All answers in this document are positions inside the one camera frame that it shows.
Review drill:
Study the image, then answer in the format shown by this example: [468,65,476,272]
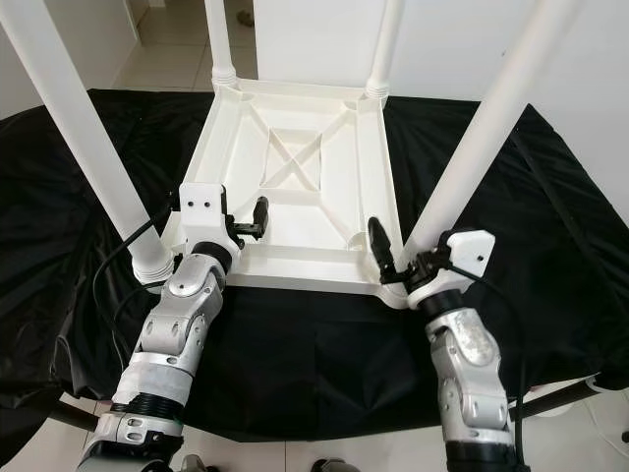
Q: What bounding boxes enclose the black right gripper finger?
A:
[367,216,399,271]

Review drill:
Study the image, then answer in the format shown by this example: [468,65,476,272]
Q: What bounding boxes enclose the white plastic table top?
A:
[162,79,419,308]

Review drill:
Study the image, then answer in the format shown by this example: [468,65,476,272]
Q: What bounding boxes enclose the black table cloth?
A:
[0,88,629,463]

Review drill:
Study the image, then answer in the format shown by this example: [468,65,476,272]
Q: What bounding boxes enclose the black table leg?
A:
[521,379,629,419]
[49,398,104,432]

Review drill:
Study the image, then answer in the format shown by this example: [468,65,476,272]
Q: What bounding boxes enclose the grey right robot foot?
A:
[310,457,355,472]

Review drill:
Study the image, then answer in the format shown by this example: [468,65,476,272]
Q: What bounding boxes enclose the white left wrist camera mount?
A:
[177,182,242,265]

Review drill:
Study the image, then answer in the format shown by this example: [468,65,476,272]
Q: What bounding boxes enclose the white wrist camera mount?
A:
[177,182,242,265]
[408,229,495,311]

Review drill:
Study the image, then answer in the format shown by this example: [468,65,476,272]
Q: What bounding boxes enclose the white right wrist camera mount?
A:
[408,229,495,311]

